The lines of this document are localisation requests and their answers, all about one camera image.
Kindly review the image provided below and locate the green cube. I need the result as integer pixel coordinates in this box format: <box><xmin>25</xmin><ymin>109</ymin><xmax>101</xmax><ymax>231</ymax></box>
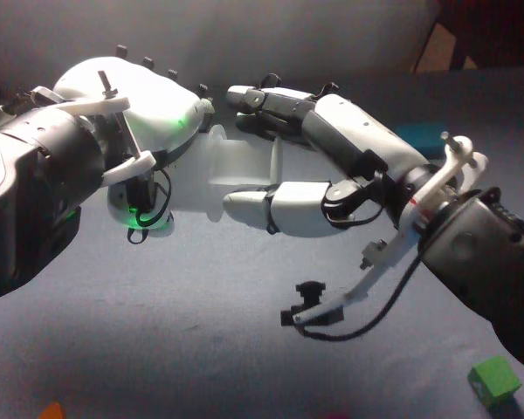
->
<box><xmin>465</xmin><ymin>354</ymin><xmax>522</xmax><ymax>409</ymax></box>

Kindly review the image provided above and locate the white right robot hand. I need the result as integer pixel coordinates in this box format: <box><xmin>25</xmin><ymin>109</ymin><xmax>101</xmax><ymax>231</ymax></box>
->
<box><xmin>222</xmin><ymin>72</ymin><xmax>436</xmax><ymax>239</ymax></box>

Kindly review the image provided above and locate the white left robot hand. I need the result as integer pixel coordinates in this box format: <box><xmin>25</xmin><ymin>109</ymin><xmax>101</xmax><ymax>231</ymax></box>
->
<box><xmin>52</xmin><ymin>43</ymin><xmax>217</xmax><ymax>244</ymax></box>

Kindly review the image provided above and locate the white padded backdrop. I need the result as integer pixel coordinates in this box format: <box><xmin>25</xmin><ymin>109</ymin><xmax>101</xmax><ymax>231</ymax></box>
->
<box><xmin>0</xmin><ymin>0</ymin><xmax>440</xmax><ymax>88</ymax></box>

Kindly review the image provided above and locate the grey table cloth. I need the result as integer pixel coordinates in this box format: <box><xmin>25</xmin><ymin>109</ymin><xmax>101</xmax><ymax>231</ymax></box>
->
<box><xmin>0</xmin><ymin>65</ymin><xmax>524</xmax><ymax>419</ymax></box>

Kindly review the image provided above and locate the orange triangle block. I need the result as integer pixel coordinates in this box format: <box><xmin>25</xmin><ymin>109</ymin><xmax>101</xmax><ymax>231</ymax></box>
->
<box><xmin>37</xmin><ymin>402</ymin><xmax>66</xmax><ymax>419</ymax></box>

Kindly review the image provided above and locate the brown cardboard box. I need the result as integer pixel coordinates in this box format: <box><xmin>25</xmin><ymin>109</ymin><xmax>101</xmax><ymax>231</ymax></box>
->
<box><xmin>412</xmin><ymin>24</ymin><xmax>479</xmax><ymax>73</ymax></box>

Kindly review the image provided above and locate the teal rounded rectangular block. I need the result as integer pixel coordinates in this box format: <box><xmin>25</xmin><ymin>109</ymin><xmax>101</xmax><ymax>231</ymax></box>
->
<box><xmin>395</xmin><ymin>122</ymin><xmax>449</xmax><ymax>156</ymax></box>

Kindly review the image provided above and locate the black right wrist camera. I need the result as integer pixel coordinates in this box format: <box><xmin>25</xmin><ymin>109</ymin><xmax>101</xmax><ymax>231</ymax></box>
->
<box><xmin>280</xmin><ymin>281</ymin><xmax>347</xmax><ymax>327</ymax></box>

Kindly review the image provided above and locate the large translucent plastic syringe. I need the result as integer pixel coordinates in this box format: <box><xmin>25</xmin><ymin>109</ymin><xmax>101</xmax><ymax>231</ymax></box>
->
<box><xmin>168</xmin><ymin>124</ymin><xmax>286</xmax><ymax>224</ymax></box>

